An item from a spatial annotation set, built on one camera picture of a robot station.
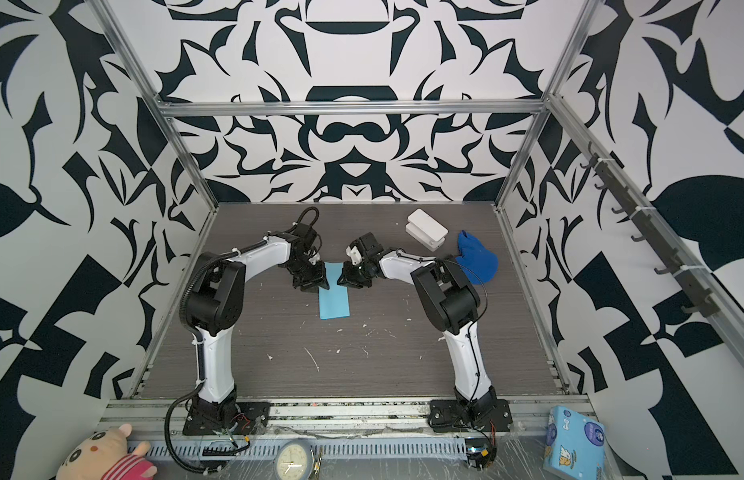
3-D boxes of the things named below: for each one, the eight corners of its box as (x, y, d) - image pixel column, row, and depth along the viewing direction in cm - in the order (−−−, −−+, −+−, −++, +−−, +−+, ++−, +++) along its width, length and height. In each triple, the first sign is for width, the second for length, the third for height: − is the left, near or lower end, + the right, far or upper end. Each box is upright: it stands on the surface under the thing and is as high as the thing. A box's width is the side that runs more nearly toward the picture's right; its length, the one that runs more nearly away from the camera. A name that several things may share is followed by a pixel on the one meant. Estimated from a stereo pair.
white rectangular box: (433, 253, 108) (436, 241, 102) (404, 229, 115) (405, 216, 109) (446, 243, 111) (450, 230, 105) (417, 219, 118) (420, 206, 112)
